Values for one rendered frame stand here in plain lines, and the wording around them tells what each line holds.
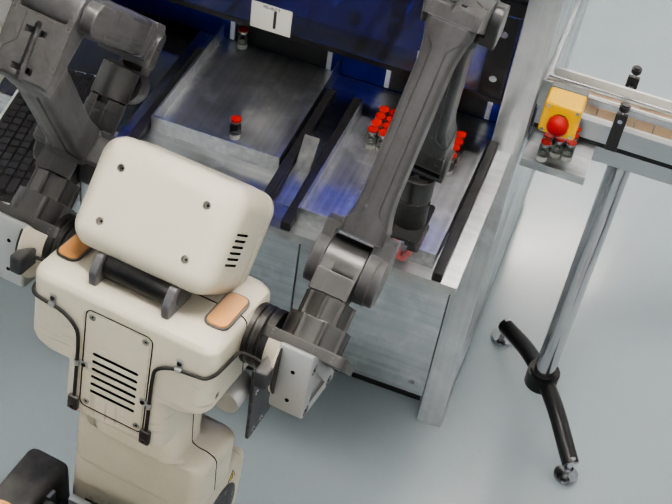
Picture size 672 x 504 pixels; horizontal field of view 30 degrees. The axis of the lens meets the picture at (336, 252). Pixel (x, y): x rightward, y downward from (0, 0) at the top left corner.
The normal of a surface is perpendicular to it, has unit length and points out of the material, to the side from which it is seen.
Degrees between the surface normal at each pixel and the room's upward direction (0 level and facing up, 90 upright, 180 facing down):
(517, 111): 90
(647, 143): 90
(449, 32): 56
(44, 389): 0
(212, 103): 0
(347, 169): 0
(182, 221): 48
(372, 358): 90
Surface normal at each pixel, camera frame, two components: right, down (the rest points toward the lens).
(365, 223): -0.21, 0.14
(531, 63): -0.33, 0.64
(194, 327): 0.18, -0.78
